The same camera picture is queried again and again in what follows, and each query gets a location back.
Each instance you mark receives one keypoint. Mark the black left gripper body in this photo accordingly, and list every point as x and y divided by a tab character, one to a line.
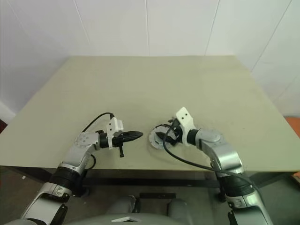
117	140

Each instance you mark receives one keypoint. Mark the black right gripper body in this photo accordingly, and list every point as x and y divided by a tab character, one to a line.
178	134

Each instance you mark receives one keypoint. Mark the round grey motor lid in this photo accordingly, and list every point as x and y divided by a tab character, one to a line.
152	136

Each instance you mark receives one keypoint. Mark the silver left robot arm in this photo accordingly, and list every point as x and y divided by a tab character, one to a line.
77	152

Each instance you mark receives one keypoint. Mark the grey robot torso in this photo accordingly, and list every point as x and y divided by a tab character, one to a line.
150	219

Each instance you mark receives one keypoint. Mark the dark red object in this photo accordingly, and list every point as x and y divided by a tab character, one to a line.
2	127

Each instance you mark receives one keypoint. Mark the orange object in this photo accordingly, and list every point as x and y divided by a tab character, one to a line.
296	176

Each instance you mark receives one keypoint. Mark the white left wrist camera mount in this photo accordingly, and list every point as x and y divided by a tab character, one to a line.
113	125

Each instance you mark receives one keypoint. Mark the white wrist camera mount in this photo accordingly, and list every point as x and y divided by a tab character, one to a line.
113	125
184	117

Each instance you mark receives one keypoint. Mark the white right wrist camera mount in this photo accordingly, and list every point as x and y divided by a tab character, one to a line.
184	117

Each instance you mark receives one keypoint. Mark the black table frame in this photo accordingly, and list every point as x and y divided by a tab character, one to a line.
152	184

